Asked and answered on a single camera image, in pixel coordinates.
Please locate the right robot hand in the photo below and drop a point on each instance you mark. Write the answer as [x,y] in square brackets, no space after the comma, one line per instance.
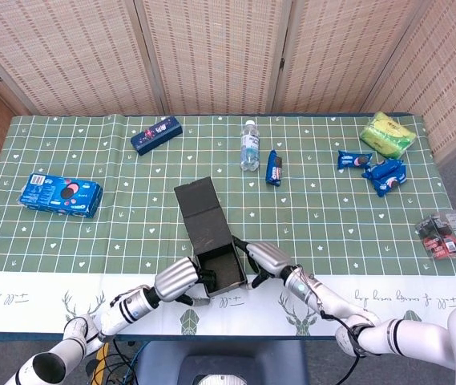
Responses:
[271,258]

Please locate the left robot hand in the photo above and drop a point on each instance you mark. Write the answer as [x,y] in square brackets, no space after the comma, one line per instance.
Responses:
[175,276]

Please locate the black paper box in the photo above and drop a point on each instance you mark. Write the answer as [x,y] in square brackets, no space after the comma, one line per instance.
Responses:
[205,226]

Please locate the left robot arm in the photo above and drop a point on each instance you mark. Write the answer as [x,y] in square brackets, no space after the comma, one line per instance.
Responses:
[127,310]

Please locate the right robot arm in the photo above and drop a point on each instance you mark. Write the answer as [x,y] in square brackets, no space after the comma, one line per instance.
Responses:
[412,333]

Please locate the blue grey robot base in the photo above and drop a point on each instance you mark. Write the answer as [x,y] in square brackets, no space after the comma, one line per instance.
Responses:
[163,361]

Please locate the long dark blue box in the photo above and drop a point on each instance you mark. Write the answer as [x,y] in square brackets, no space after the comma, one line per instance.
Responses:
[155,135]

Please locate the green grid tablecloth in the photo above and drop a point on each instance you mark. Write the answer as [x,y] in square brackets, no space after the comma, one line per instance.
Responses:
[324,224]

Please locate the blue Oreo packet white label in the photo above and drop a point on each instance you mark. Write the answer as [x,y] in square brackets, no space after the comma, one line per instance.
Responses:
[275,168]

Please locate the clear plastic water bottle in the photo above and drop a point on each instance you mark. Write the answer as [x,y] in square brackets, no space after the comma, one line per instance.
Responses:
[250,146]

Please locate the blue Oreo packet pink cookie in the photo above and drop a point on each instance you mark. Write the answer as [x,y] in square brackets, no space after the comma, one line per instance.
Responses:
[353,159]

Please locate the large blue Oreo carton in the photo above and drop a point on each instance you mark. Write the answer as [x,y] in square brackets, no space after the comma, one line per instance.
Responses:
[59,196]

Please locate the blue Oreo snack packet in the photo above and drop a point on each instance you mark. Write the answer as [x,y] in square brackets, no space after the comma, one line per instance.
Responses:
[392,184]
[382,169]

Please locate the green yellow snack bag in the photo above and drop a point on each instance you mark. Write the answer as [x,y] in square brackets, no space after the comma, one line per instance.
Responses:
[388,134]

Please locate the red black clear plastic package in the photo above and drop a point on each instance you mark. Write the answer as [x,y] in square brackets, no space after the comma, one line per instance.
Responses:
[444,236]

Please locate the woven folding screen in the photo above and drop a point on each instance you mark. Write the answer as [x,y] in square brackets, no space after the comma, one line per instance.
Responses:
[219,56]

